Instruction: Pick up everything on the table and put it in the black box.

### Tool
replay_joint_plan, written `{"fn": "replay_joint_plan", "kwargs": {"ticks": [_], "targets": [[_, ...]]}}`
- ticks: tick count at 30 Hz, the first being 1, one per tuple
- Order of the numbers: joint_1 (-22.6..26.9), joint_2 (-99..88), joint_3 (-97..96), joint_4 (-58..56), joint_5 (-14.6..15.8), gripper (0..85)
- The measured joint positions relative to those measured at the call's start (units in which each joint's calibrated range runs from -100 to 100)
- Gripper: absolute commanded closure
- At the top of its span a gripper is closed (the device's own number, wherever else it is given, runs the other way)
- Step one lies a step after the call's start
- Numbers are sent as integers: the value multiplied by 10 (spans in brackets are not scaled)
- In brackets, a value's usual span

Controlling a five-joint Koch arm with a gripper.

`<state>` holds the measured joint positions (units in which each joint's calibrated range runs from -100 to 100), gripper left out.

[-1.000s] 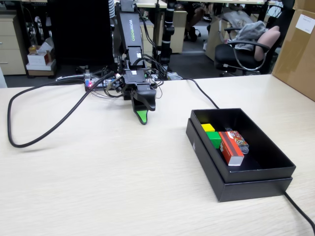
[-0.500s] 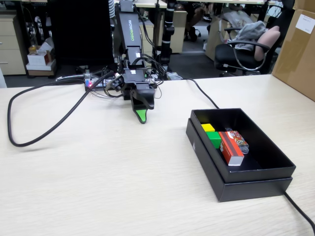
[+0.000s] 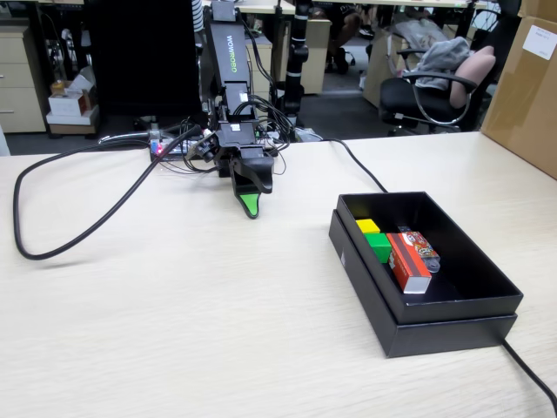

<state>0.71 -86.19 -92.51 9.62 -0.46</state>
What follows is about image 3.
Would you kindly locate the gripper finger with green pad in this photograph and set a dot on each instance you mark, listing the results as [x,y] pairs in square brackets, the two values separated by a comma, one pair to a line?
[250,204]

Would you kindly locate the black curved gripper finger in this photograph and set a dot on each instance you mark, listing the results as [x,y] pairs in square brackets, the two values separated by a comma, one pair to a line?
[261,172]

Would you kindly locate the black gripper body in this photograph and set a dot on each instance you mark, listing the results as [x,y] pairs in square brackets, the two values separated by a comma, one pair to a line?
[237,137]

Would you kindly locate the yellow wooden cube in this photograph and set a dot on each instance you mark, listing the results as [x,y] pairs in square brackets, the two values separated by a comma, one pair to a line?
[367,226]

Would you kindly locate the green wooden cube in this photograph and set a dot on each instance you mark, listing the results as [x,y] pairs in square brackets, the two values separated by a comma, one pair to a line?
[377,246]

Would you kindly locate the red orange carton box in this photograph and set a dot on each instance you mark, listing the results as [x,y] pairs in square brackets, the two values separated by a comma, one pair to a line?
[407,265]

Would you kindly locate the black open box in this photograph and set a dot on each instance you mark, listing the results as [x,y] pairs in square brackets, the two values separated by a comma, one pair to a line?
[470,270]
[452,337]

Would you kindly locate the large brown cardboard box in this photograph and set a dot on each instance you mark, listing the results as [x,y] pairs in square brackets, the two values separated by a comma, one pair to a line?
[522,109]

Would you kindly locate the small brown cardboard box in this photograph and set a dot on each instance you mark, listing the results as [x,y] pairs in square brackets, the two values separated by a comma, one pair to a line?
[539,8]

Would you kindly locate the robot controller circuit board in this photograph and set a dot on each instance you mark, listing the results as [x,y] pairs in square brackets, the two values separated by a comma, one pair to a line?
[167,149]

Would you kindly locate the black jointed pole white rings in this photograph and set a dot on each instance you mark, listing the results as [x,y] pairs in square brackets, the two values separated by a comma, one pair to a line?
[296,52]

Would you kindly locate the beige desk cabinet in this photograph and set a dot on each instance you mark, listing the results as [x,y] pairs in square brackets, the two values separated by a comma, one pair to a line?
[315,56]

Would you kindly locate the black monitor back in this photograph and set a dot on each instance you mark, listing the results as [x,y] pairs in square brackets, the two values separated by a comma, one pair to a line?
[143,56]

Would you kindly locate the seated person dark legs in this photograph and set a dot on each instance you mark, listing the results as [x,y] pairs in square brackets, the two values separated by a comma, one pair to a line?
[344,30]

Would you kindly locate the black office chair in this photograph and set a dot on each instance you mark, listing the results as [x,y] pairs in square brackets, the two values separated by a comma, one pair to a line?
[400,93]

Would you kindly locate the open white carton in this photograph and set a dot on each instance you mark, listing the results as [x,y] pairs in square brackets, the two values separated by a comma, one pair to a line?
[82,80]

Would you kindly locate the flat white carton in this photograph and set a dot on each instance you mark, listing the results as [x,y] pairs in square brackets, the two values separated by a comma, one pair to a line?
[71,119]

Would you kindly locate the white carton red side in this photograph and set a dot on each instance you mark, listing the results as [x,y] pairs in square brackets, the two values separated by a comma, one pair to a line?
[65,104]

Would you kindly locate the patterned USB stick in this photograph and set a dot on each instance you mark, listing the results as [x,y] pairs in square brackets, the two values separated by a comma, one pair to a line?
[424,248]

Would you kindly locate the clear plastic bag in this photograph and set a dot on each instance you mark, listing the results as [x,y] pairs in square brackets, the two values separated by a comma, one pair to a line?
[418,30]

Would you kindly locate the grey cloth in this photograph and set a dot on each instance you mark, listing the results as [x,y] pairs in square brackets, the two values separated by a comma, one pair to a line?
[444,56]

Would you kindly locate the beige drawer cabinet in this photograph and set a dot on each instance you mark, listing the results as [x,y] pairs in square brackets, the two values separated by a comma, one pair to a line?
[17,87]

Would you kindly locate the person in white clothes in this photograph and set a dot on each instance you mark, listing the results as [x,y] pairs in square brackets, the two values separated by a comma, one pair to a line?
[3,141]

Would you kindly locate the pink cushion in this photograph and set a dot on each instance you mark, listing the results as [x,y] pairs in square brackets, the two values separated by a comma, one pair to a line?
[474,69]

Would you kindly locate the white shipping label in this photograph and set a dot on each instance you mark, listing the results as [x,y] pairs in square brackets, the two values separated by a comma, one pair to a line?
[539,41]

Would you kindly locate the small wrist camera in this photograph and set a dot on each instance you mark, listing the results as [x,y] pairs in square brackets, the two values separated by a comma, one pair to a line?
[205,149]

